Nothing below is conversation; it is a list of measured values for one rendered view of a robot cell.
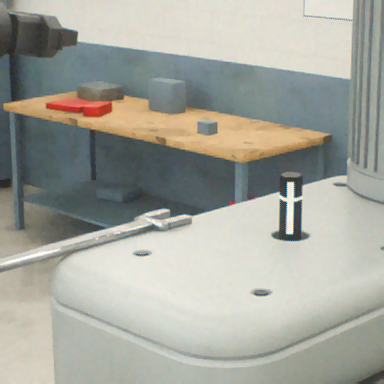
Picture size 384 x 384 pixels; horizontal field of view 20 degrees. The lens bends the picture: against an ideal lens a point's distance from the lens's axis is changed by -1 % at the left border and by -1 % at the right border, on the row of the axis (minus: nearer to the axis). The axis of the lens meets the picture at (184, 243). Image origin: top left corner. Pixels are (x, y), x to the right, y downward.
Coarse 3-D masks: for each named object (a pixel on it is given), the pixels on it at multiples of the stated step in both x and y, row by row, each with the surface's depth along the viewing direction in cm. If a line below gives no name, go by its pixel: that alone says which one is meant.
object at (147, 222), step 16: (128, 224) 105; (144, 224) 105; (160, 224) 105; (176, 224) 107; (64, 240) 101; (80, 240) 101; (96, 240) 101; (112, 240) 103; (16, 256) 96; (32, 256) 96; (48, 256) 98; (0, 272) 94
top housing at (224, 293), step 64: (320, 192) 119; (128, 256) 99; (192, 256) 98; (256, 256) 98; (320, 256) 98; (64, 320) 96; (128, 320) 89; (192, 320) 85; (256, 320) 85; (320, 320) 89
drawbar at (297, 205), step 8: (280, 176) 103; (288, 176) 102; (296, 176) 102; (280, 184) 103; (296, 184) 102; (280, 192) 103; (296, 192) 102; (280, 200) 103; (280, 208) 104; (296, 208) 103; (280, 216) 104; (296, 216) 103; (280, 224) 104; (296, 224) 103; (280, 232) 104; (296, 232) 103; (288, 240) 104; (296, 240) 104
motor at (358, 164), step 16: (368, 0) 111; (368, 16) 111; (352, 32) 117; (368, 32) 111; (352, 48) 117; (368, 48) 112; (352, 64) 118; (368, 64) 113; (352, 80) 117; (368, 80) 113; (352, 96) 117; (368, 96) 114; (352, 112) 117; (368, 112) 114; (352, 128) 118; (368, 128) 115; (352, 144) 118; (368, 144) 115; (352, 160) 119; (368, 160) 116; (352, 176) 118; (368, 176) 115; (368, 192) 116
